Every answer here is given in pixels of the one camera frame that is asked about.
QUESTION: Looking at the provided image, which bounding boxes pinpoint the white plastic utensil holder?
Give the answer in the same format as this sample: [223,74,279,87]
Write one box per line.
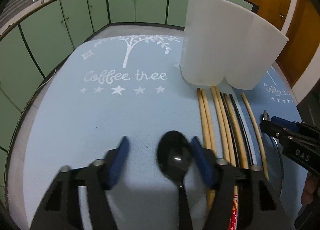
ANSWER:
[180,0,289,90]

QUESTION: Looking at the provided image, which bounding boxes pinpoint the right hand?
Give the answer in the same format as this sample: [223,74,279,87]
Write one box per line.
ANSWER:
[301,172,319,206]

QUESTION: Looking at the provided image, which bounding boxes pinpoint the wooden chopstick plain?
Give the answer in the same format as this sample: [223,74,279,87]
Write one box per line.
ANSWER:
[223,93,249,169]

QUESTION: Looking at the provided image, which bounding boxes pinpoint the green lower kitchen cabinets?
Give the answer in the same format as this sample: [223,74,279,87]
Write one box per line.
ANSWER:
[1,0,259,182]

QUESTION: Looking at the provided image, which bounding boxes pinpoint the dark blue table mat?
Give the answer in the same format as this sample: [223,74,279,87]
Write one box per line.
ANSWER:
[233,68,308,225]

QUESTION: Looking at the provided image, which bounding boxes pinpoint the black chopstick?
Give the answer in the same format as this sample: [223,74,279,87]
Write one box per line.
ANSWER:
[220,93,240,167]
[229,94,254,166]

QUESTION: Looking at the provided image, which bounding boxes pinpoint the wooden chopstick orange red end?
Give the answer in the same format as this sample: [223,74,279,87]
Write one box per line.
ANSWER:
[211,86,238,229]
[214,87,233,166]

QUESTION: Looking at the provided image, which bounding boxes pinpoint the light blue table mat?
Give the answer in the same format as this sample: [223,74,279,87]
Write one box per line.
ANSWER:
[23,36,202,229]

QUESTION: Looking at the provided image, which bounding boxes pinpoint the black plastic spoon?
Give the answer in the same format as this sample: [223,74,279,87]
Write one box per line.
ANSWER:
[157,131,193,229]

